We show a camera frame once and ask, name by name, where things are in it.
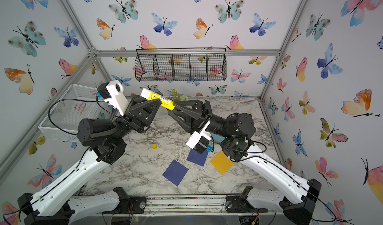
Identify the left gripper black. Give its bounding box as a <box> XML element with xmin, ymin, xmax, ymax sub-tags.
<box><xmin>108</xmin><ymin>94</ymin><xmax>154</xmax><ymax>143</ymax></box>

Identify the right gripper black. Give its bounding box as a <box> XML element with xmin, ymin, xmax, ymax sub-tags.
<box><xmin>176</xmin><ymin>105</ymin><xmax>235</xmax><ymax>145</ymax></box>

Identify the yellow glue stick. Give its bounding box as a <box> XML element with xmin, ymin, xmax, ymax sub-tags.
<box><xmin>141</xmin><ymin>88</ymin><xmax>175</xmax><ymax>111</ymax></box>

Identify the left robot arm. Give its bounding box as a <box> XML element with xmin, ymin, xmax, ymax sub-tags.
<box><xmin>1</xmin><ymin>96</ymin><xmax>162</xmax><ymax>225</ymax></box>

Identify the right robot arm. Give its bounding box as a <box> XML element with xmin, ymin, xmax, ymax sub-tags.
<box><xmin>168</xmin><ymin>100</ymin><xmax>322</xmax><ymax>225</ymax></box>

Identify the potted flower plant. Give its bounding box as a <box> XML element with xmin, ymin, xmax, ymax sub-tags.
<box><xmin>169</xmin><ymin>89</ymin><xmax>189</xmax><ymax>101</ymax></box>

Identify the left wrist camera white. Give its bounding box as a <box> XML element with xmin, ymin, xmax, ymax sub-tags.
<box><xmin>97</xmin><ymin>80</ymin><xmax>129</xmax><ymax>116</ymax></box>

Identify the black wire wall basket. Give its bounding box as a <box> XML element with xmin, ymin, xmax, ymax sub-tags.
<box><xmin>133</xmin><ymin>47</ymin><xmax>227</xmax><ymax>82</ymax></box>

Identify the white mesh wall basket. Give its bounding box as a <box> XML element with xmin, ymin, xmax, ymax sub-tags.
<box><xmin>38</xmin><ymin>84</ymin><xmax>106</xmax><ymax>142</ymax></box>

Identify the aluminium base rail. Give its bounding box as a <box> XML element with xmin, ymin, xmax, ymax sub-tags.
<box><xmin>96</xmin><ymin>194</ymin><xmax>275</xmax><ymax>216</ymax></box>

